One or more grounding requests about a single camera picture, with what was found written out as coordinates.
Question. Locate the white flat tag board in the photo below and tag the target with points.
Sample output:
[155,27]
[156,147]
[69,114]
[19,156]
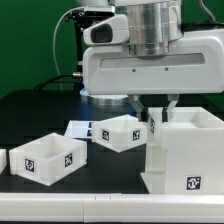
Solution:
[79,129]

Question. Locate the white front rail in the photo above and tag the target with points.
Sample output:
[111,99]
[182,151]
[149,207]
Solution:
[121,208]

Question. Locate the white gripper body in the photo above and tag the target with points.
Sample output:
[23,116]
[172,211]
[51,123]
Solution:
[194,64]

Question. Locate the white block left edge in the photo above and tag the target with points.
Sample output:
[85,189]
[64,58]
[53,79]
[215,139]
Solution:
[3,160]

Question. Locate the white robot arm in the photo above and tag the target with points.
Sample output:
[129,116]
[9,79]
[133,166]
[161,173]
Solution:
[138,47]

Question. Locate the black camera on stand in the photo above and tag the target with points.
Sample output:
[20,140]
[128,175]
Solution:
[84,17]

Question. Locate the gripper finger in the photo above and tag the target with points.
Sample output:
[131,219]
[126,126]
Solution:
[167,111]
[141,110]

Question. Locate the white drawer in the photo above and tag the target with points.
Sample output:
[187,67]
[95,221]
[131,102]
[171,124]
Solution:
[48,159]
[119,133]

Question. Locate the white drawer cabinet box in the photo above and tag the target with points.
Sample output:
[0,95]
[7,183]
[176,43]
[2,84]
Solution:
[185,155]

